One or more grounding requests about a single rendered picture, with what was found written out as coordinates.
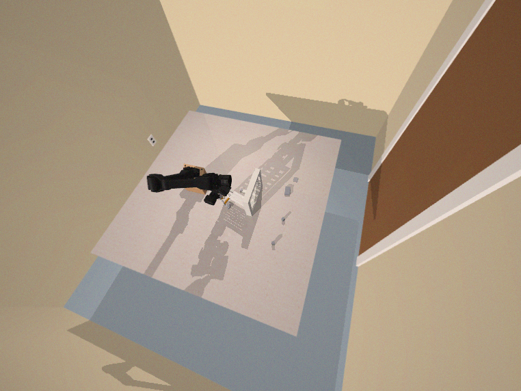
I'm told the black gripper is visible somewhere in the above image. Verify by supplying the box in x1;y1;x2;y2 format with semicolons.
204;189;220;205

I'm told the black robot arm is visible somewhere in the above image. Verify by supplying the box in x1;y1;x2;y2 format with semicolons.
147;166;232;196

